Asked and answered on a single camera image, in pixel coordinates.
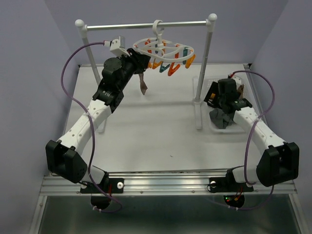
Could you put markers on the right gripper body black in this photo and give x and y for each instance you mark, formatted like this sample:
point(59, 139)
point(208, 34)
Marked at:
point(214, 88)

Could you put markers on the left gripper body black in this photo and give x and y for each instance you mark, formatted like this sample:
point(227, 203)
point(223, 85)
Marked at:
point(132, 63)

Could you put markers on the grey sock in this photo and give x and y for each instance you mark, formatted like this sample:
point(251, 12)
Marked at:
point(220, 119)

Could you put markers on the beige striped sock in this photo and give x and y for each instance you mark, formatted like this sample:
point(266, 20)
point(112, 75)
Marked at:
point(143, 86)

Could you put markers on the white round clip hanger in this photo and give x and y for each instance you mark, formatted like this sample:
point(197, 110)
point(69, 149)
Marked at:
point(163, 50)

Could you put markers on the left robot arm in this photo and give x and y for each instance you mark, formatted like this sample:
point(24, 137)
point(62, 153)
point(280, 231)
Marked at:
point(64, 155)

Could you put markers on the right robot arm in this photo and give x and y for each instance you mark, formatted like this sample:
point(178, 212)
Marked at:
point(268, 158)

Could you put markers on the white clothes rack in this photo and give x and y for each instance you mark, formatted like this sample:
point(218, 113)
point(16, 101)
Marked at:
point(209, 23)

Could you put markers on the teal clothespin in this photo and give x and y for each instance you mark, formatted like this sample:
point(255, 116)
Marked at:
point(163, 67)

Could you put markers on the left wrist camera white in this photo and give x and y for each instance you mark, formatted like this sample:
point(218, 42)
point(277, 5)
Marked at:
point(117, 46)

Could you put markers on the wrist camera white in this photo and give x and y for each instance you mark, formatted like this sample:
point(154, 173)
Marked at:
point(117, 46)
point(236, 78)

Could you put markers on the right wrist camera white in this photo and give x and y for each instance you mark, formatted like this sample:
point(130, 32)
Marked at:
point(236, 78)

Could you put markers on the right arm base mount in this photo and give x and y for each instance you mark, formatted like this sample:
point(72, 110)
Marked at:
point(224, 185)

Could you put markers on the aluminium rail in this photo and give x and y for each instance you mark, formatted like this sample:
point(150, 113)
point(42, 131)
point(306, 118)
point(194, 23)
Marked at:
point(139, 184)

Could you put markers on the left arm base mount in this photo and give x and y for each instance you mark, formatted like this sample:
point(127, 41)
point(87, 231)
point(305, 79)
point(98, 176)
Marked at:
point(111, 186)

